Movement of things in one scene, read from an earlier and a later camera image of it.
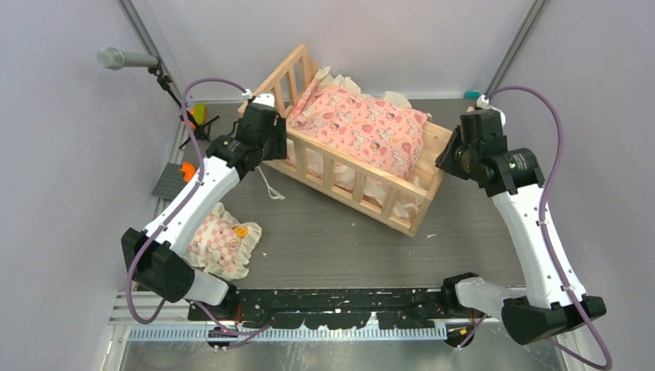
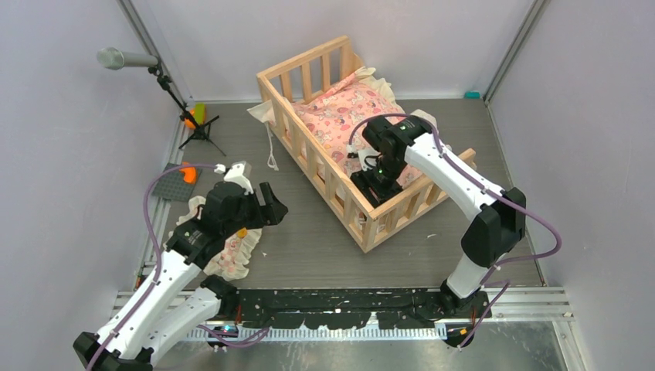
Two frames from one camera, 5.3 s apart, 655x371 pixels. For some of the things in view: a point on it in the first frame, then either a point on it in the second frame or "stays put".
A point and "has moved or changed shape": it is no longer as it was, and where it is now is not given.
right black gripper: [444, 161] to [362, 180]
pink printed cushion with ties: [387, 137] has moved or changed shape
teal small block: [472, 94] stays put
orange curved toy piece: [188, 169] stays put
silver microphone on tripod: [113, 59] stays put
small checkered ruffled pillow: [222, 246] stays put
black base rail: [335, 308] stays put
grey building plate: [171, 182] stays put
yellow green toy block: [199, 114] stays put
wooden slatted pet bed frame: [335, 173] has moved or changed shape
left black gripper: [278, 151] to [269, 214]
